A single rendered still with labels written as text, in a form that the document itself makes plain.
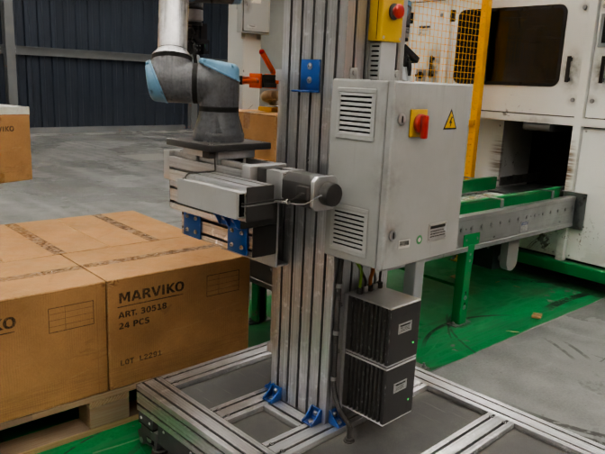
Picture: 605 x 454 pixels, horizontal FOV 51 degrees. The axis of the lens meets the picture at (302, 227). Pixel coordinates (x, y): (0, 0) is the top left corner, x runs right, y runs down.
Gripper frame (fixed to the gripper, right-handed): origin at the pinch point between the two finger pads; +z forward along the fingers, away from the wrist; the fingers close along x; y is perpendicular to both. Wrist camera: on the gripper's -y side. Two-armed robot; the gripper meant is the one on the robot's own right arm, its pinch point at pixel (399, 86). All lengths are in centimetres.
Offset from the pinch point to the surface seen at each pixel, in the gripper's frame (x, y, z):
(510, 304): 1, -108, 121
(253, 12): -117, -3, -37
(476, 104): -74, -160, 10
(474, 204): -7, -74, 60
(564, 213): 1, -155, 72
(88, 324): -3, 139, 81
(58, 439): -3, 151, 120
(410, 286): 24, 10, 83
